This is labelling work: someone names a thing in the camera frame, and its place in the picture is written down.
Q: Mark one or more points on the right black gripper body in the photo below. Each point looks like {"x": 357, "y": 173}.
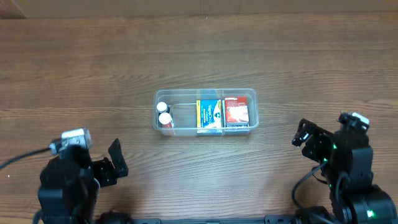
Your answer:
{"x": 316, "y": 147}

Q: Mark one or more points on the black bottle white cap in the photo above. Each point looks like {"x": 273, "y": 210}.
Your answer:
{"x": 162, "y": 107}

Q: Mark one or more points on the blue yellow VapoDrops box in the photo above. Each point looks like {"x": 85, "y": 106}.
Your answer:
{"x": 208, "y": 114}

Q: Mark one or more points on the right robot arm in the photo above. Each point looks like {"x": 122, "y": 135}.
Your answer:
{"x": 345, "y": 161}

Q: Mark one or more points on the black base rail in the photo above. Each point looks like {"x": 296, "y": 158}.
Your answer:
{"x": 268, "y": 219}

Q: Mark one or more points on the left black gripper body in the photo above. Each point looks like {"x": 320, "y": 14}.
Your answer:
{"x": 105, "y": 177}

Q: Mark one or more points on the red orange medicine box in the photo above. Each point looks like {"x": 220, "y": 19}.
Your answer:
{"x": 236, "y": 111}

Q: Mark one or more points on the clear plastic container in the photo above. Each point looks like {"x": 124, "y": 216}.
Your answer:
{"x": 182, "y": 103}

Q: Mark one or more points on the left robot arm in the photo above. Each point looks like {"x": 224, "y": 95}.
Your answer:
{"x": 70, "y": 183}

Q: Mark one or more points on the orange tube white cap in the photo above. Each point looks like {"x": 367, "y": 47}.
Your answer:
{"x": 167, "y": 124}

